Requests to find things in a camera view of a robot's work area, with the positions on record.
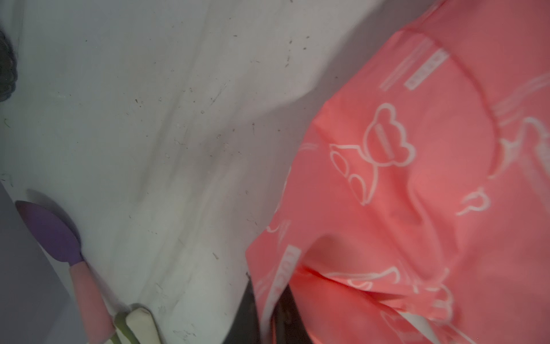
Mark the purple ribbed glass vase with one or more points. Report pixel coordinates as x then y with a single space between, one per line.
8 65

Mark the pink bear print jacket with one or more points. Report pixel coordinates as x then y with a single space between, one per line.
422 187

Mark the cream green work glove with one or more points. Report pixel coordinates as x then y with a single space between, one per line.
137 326

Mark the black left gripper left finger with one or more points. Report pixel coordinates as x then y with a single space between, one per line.
245 326

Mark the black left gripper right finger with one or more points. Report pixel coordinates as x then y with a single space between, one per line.
287 324

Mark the purple pink garden trowel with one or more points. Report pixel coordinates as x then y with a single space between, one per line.
60 242

